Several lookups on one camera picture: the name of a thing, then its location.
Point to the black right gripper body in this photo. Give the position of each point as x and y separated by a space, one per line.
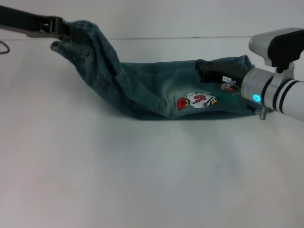
218 72

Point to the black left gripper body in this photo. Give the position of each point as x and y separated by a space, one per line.
31 26

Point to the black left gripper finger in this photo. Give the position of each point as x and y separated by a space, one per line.
69 31

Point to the blue denim shorts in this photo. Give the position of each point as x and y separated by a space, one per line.
142 85

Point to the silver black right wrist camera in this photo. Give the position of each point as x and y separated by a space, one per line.
282 47

